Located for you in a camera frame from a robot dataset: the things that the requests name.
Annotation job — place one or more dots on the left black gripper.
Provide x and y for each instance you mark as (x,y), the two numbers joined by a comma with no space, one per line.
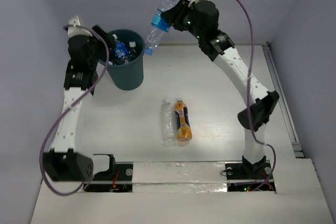
(102,38)

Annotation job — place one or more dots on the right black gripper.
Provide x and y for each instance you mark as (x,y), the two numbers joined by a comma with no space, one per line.
(174,15)

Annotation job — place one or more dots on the clear bottle dark blue label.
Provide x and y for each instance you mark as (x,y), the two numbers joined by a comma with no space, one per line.
(121,52)

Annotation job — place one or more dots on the clear bottle light blue label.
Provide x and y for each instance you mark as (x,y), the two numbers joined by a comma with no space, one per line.
(158,26)

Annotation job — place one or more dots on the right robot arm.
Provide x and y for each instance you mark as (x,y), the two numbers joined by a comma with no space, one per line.
(259,101)

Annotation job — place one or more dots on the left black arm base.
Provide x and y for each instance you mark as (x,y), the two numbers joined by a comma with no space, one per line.
(118,180)

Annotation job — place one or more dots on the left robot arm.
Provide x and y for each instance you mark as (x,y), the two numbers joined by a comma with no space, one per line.
(62,162)

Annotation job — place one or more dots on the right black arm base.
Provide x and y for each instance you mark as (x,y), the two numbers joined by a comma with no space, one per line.
(240,181)

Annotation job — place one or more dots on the dark teal plastic bin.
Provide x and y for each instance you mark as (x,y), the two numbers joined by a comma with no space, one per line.
(129,76)

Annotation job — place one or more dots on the orange juice bottle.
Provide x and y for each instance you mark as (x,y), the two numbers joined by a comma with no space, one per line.
(183,129)

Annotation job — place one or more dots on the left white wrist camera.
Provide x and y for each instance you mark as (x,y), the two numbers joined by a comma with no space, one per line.
(74,28)

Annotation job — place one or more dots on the right aluminium rail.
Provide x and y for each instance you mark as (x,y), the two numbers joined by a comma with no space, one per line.
(296,146)

